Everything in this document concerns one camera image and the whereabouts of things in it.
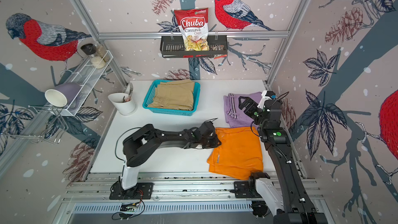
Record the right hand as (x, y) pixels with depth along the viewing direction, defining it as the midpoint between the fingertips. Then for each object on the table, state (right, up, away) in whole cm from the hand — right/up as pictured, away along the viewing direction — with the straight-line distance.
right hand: (243, 99), depth 75 cm
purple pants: (0, -11, +23) cm, 25 cm away
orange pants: (0, -30, +8) cm, 31 cm away
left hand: (-8, -25, +11) cm, 28 cm away
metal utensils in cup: (-70, 0, +26) cm, 75 cm away
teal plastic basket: (-57, +4, +29) cm, 64 cm away
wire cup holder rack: (-88, -10, -9) cm, 89 cm away
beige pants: (-38, +3, +29) cm, 48 cm away
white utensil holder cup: (-71, -7, +24) cm, 75 cm away
